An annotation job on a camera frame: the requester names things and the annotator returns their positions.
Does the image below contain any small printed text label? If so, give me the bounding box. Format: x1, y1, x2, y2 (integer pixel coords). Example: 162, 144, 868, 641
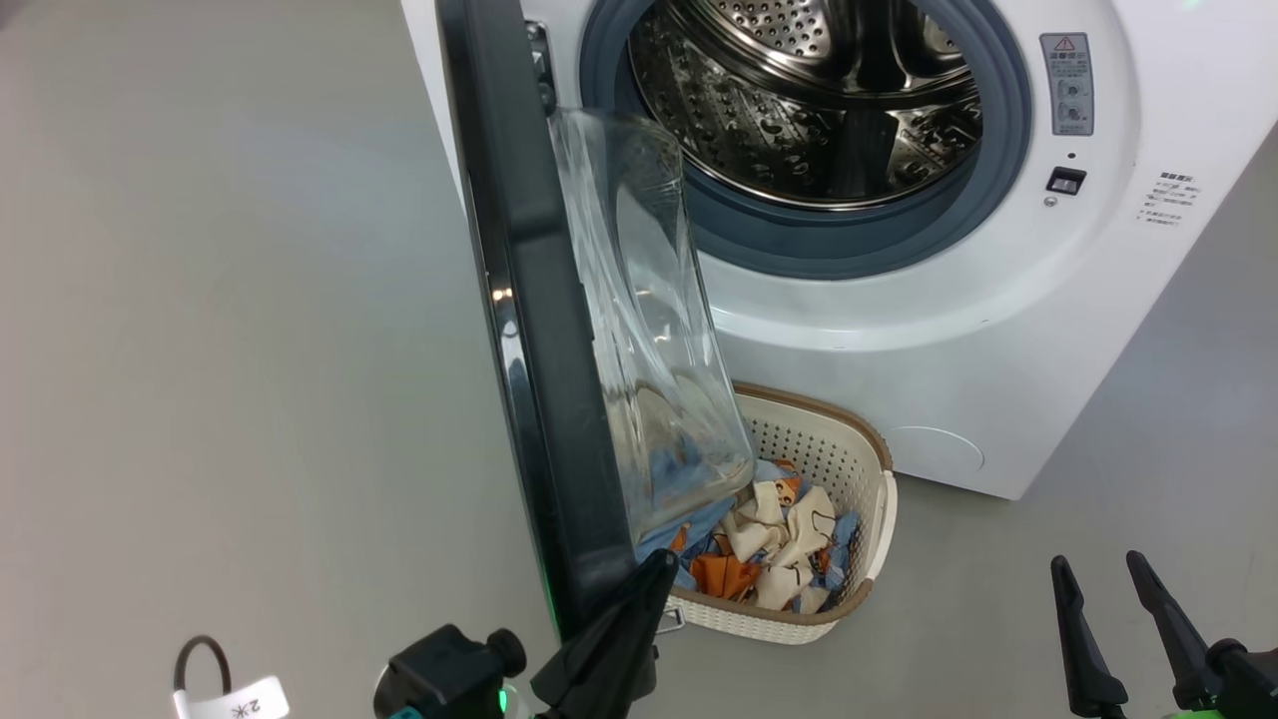
1138, 172, 1199, 229

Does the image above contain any blue printed garment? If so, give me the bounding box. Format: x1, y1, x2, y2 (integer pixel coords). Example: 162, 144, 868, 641
636, 444, 862, 600

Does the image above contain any cream printed garment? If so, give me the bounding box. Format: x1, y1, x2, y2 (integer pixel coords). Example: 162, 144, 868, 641
721, 481, 840, 613

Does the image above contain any round white filter cover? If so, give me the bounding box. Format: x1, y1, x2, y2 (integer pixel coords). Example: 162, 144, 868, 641
884, 426, 984, 480

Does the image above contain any metal door hinge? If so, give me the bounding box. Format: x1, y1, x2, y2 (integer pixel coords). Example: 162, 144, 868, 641
526, 20, 557, 111

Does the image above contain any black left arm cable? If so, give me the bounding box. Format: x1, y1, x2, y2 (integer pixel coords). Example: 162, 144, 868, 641
175, 635, 233, 695

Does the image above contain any white front-load washing machine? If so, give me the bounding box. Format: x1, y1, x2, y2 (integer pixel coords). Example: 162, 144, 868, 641
399, 0, 1278, 500

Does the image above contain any grey rubber door gasket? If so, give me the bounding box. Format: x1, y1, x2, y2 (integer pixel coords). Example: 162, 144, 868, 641
579, 0, 1032, 281

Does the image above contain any stainless steel washing machine drum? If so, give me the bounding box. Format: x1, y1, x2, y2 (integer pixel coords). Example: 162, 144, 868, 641
629, 0, 984, 211

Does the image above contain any grey warning sticker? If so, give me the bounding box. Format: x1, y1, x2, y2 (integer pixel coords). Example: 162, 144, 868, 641
1039, 32, 1095, 137

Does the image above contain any black round washer door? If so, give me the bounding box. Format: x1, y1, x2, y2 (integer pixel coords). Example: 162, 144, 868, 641
436, 0, 757, 640

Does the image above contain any cream perforated laundry basket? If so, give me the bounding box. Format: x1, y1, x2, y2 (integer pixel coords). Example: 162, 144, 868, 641
649, 381, 898, 646

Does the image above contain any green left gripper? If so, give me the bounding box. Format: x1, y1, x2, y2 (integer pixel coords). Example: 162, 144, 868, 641
496, 548, 681, 719

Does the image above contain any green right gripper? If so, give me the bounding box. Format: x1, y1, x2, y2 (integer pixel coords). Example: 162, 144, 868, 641
1050, 550, 1224, 719

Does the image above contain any white cable tag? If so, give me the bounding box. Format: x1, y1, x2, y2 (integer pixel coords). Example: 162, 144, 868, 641
198, 676, 292, 719

